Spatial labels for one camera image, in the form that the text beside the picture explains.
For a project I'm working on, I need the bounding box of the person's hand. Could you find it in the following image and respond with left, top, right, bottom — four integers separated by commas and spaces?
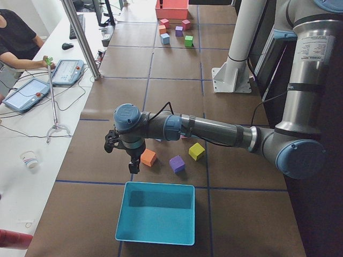
40, 58, 56, 70

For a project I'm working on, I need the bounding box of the near orange foam block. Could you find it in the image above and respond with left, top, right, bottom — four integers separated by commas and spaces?
140, 148, 157, 167

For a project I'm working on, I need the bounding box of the orange foam block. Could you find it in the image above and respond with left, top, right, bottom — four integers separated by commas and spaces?
140, 148, 157, 167
158, 25, 167, 35

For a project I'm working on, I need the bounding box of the near purple foam block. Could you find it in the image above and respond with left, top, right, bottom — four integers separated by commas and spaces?
169, 155, 185, 173

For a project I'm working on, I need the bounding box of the purple foam block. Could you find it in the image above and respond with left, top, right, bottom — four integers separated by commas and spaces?
169, 155, 185, 173
175, 26, 183, 37

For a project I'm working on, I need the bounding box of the teal plastic bin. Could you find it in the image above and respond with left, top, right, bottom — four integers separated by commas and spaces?
115, 182, 196, 246

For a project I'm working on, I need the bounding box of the yellow foam block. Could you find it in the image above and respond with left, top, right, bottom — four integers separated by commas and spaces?
189, 142, 205, 161

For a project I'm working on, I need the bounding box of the far teach pendant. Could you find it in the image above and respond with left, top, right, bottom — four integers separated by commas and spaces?
52, 59, 84, 87

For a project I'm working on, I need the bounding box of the teach pendant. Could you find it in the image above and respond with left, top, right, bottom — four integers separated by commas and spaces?
3, 78, 50, 112
52, 59, 84, 87

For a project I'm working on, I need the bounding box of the paper cup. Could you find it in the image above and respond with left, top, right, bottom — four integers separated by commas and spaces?
20, 150, 38, 169

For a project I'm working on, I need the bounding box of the near teach pendant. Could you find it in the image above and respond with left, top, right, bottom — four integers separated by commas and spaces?
3, 78, 50, 112

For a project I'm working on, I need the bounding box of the green foam block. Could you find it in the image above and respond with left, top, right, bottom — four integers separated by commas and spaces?
184, 35, 193, 48

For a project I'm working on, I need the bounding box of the far orange foam block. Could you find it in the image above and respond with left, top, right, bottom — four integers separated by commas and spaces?
158, 25, 167, 35

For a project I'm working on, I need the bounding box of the black computer mouse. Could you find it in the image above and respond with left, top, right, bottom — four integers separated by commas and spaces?
62, 43, 74, 50

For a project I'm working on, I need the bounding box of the metal reacher grabber tool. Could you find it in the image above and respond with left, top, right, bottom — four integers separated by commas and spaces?
43, 56, 71, 143

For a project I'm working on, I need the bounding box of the far purple foam block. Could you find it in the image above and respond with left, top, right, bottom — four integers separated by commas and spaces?
175, 26, 183, 37

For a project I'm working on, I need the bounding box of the black monitor stand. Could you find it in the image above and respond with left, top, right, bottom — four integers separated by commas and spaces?
92, 0, 116, 27

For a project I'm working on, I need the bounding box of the crimson foam block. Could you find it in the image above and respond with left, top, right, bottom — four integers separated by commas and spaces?
181, 19, 191, 31
159, 19, 170, 28

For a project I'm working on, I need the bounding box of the far crimson foam block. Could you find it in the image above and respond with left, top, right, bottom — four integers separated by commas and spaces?
181, 19, 191, 31

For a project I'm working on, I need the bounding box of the black keyboard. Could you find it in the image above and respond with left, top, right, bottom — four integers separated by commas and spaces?
69, 13, 86, 40

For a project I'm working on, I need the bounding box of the red object at edge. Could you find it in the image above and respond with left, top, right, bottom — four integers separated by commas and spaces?
1, 229, 33, 250

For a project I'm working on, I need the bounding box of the red plastic bin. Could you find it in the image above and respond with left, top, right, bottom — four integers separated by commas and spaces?
155, 0, 189, 20

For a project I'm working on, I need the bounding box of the person in black shirt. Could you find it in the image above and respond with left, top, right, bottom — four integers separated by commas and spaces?
1, 9, 48, 70

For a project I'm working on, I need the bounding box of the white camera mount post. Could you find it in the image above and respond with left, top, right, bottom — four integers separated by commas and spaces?
212, 0, 266, 93

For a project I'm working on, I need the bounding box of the aluminium frame post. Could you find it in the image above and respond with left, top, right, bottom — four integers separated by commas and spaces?
61, 0, 101, 81

